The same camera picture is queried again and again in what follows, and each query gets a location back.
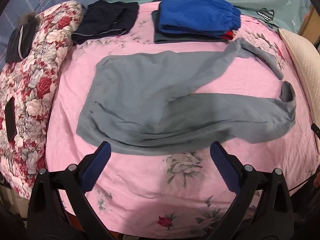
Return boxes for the grey sweatpants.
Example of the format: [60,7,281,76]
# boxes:
[76,38,296,156]

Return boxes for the pink floral bed sheet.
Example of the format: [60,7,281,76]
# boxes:
[46,3,319,238]

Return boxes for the black phone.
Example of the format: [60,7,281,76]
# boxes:
[5,97,17,142]

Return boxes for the red floral quilt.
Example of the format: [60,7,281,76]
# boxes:
[1,0,84,199]

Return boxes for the cream quilted pillow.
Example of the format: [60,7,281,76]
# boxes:
[279,29,320,126]

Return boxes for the dark fur-trimmed jacket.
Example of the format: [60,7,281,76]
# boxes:
[5,12,39,63]

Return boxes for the red folded garment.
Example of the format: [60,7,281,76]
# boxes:
[220,30,234,40]

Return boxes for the wooden furniture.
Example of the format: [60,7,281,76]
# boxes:
[298,5,320,46]

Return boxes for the dark grey folded garment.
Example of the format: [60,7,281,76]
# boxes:
[151,10,227,44]

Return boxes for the navy folded pants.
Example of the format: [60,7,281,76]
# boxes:
[72,0,139,44]

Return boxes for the blue folded pants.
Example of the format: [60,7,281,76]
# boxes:
[158,0,241,37]

